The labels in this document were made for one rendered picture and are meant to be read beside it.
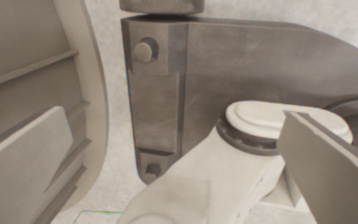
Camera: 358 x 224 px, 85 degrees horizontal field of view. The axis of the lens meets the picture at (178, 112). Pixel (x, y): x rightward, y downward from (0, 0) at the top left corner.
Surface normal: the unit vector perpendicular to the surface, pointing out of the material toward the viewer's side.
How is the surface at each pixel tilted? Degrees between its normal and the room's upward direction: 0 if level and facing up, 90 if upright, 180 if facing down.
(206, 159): 90
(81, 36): 0
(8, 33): 90
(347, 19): 0
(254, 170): 90
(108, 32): 0
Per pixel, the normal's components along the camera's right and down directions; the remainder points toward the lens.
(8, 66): 0.98, 0.03
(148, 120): -0.19, 0.50
